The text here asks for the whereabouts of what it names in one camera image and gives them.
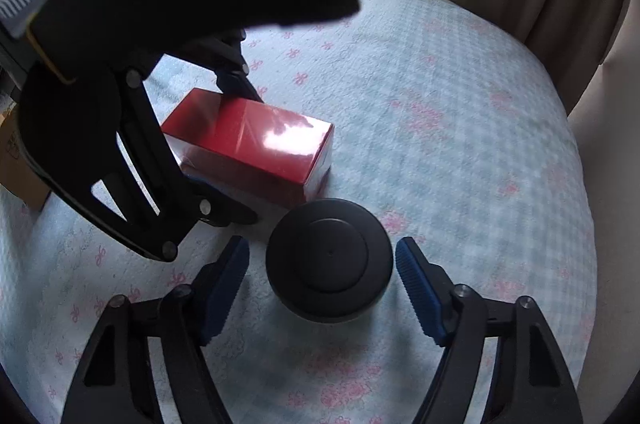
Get black round lid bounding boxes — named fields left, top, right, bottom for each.
left=265, top=199, right=393, bottom=324

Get cardboard box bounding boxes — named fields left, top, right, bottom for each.
left=0, top=104, right=51, bottom=211

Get floral checked bed sheet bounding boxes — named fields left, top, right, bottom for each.
left=0, top=0, right=596, bottom=424

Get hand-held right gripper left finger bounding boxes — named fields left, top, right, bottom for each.
left=60, top=235, right=251, bottom=424

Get red rectangular box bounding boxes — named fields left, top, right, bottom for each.
left=161, top=88, right=335, bottom=209

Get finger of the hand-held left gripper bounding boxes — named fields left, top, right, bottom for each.
left=170, top=28, right=265, bottom=103
left=55, top=70, right=258, bottom=262

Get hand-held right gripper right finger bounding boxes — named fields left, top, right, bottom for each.
left=395, top=238, right=583, bottom=424

